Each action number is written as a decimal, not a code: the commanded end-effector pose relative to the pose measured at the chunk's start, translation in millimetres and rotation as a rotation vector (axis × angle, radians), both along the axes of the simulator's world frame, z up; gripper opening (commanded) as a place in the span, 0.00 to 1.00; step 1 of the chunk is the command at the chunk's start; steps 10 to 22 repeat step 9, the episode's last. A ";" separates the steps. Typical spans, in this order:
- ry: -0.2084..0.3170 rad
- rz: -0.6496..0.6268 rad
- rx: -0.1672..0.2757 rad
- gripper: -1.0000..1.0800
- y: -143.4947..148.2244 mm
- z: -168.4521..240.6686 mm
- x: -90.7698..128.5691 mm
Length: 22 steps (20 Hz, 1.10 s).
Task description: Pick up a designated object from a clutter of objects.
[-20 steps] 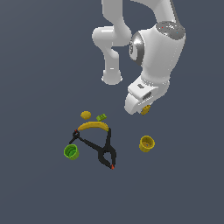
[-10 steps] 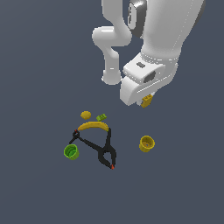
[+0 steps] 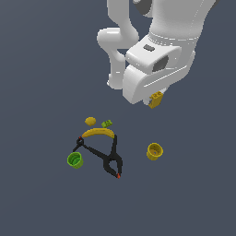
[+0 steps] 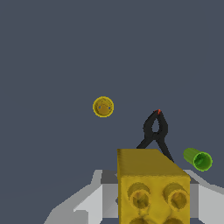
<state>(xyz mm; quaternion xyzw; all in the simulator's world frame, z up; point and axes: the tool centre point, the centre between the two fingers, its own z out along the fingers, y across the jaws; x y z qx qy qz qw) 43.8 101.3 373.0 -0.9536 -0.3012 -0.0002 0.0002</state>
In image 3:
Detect green cup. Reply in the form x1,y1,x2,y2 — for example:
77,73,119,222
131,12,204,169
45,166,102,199
66,151,84,170

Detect yellow toy brick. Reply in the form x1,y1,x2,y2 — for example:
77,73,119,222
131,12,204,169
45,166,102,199
147,91,164,110

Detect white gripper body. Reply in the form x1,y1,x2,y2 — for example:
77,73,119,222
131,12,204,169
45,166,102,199
122,50,197,106

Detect yellow cup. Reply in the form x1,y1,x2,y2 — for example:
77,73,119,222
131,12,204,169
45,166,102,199
146,142,164,161

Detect yellow lemon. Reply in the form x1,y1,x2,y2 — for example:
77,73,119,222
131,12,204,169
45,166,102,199
84,116,97,127

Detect black spring clamp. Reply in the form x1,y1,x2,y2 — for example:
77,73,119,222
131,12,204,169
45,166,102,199
72,134,124,180

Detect yellow banana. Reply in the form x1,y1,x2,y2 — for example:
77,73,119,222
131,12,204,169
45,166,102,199
81,127,115,139

